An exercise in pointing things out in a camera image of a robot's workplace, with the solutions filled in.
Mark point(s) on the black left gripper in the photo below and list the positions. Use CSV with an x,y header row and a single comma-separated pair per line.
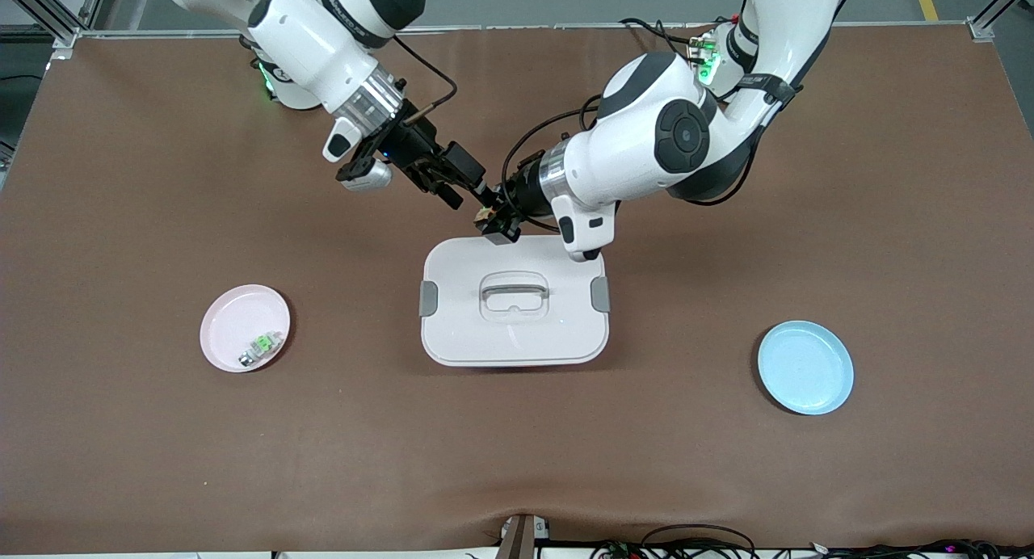
x,y
525,194

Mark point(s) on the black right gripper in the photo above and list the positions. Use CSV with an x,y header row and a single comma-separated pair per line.
x,y
413,148

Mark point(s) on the orange black switch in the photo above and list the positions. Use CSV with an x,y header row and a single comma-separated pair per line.
x,y
484,214

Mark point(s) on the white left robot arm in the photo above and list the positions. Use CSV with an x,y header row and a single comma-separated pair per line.
x,y
646,147

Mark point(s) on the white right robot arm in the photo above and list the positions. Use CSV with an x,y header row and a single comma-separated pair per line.
x,y
323,42

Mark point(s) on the grey box latch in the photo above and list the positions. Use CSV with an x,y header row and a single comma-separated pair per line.
x,y
428,299
600,294

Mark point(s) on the white lidded storage box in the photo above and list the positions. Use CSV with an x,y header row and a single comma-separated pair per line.
x,y
517,337

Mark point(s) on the pink round plate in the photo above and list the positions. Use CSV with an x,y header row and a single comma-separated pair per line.
x,y
230,321

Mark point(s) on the brown table mat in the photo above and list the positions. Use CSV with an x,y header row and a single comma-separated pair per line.
x,y
727,462

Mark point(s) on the blue round plate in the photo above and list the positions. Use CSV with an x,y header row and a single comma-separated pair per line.
x,y
808,369

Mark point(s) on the green clear switch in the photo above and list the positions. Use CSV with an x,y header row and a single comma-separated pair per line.
x,y
260,347

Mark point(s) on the brown camera mount post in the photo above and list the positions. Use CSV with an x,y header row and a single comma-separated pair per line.
x,y
519,539

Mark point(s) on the aluminium frame post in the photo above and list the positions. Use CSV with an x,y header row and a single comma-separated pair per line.
x,y
93,6
989,18

